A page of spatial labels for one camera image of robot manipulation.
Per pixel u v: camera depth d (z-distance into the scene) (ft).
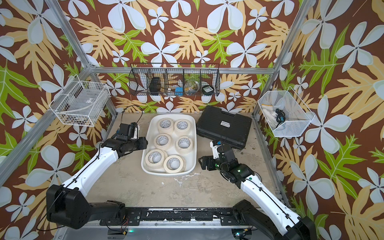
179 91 3.05
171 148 3.25
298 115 2.41
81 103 2.59
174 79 3.18
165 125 3.58
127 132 2.10
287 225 1.30
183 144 3.30
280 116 2.65
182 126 3.63
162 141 3.34
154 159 3.07
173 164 2.99
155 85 3.23
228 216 2.44
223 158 1.94
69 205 1.33
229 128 3.39
